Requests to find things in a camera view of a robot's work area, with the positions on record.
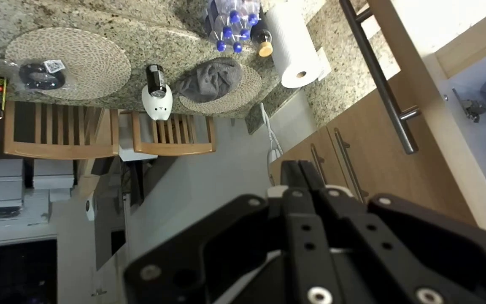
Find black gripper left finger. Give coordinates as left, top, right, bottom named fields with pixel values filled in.
left=123, top=160, right=349, bottom=304

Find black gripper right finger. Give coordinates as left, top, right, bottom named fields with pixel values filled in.
left=300, top=160, right=486, bottom=304

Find light wood cabinet door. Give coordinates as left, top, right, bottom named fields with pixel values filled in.
left=366, top=0, right=486, bottom=241

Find dark metal cabinet hinge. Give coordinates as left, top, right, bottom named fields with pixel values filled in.
left=451, top=87, right=486, bottom=124

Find round woven placemat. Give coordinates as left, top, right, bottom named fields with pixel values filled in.
left=174, top=57, right=265, bottom=118
left=3, top=25, right=133, bottom=103

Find wooden slat back chair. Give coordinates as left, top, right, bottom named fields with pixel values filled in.
left=130, top=109, right=218, bottom=158
left=2, top=99, right=123, bottom=160

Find crumpled gray cloth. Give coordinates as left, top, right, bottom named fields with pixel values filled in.
left=171, top=57, right=246, bottom=104

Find white paper towel roll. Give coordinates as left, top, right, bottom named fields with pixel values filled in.
left=262, top=0, right=334, bottom=91

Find dark bottle orange cap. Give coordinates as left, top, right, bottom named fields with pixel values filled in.
left=250, top=20, right=277, bottom=60

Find water bottle pack blue caps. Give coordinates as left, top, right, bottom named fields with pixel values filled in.
left=204, top=0, right=265, bottom=55

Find dark window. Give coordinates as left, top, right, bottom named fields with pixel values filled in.
left=0, top=238, right=61, bottom=304

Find black pouch white tag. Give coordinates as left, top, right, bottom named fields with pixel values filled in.
left=17, top=57, right=68, bottom=91

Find steel bar cabinet handle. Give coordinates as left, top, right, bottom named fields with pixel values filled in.
left=333, top=126, right=370, bottom=204
left=339, top=0, right=422, bottom=157
left=307, top=141, right=331, bottom=189

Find wooden end wall cabinet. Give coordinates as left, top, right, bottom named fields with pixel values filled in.
left=268, top=69, right=425, bottom=226

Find white low wall unit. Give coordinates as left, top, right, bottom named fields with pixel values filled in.
left=0, top=157, right=79, bottom=219

